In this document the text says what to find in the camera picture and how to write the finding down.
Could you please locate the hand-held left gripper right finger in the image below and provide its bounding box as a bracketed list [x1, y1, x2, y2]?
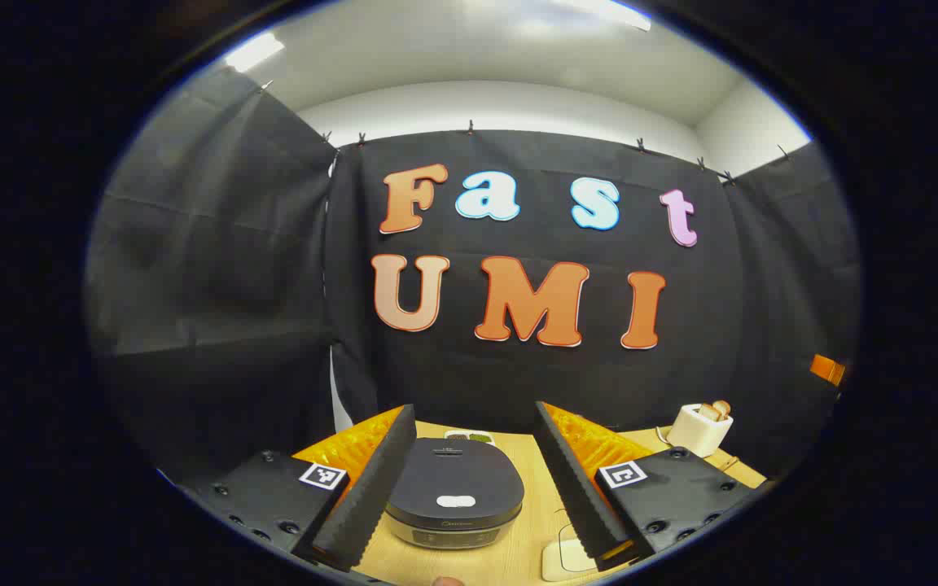
[534, 401, 763, 572]

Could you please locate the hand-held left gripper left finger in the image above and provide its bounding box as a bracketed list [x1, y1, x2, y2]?
[178, 405, 418, 571]

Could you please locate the dark grey rice cooker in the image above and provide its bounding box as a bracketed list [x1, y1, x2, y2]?
[385, 437, 525, 549]

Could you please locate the white toaster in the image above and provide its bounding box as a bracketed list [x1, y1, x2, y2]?
[667, 404, 734, 458]

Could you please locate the ceiling light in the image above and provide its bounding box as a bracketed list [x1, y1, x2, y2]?
[225, 33, 287, 74]

